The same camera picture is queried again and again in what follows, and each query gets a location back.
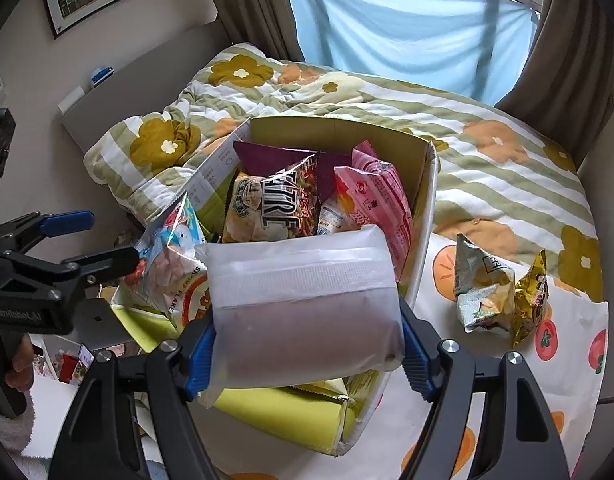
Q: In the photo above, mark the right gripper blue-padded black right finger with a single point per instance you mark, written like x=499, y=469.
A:
x=444, y=374

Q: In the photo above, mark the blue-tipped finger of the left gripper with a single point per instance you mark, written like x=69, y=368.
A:
x=36, y=227

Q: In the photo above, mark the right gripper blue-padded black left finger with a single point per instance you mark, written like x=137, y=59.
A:
x=177, y=371

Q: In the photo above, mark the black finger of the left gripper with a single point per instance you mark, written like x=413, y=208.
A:
x=102, y=267

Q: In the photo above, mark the Oishi shrimp flakes bag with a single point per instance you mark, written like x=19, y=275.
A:
x=170, y=275

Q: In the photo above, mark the silver potato chips bag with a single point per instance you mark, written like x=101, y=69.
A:
x=484, y=290

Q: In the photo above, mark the gold cocoa pillows bag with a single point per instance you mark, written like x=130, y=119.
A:
x=530, y=296

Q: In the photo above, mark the translucent white snack pack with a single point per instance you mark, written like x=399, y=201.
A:
x=305, y=310

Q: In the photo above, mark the person's left hand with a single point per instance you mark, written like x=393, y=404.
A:
x=21, y=374

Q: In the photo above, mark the purple snack bag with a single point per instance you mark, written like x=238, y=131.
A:
x=264, y=160

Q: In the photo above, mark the grey headboard shelf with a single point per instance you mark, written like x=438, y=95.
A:
x=145, y=85

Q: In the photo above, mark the mixed nuts snack bag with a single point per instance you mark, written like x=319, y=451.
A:
x=279, y=207

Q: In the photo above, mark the pink snack bag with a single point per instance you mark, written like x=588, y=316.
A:
x=369, y=191

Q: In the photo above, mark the blue white snack bag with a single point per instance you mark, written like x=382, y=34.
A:
x=332, y=219

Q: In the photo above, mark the striped floral quilt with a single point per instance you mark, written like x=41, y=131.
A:
x=510, y=189

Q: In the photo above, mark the brown left curtain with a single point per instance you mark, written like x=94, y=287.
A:
x=268, y=24

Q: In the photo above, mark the brown curtain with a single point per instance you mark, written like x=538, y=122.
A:
x=566, y=88
x=268, y=24

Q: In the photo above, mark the brown right curtain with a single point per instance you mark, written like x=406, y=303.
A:
x=566, y=88

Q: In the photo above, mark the light blue window cloth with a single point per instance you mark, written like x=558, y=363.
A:
x=476, y=48

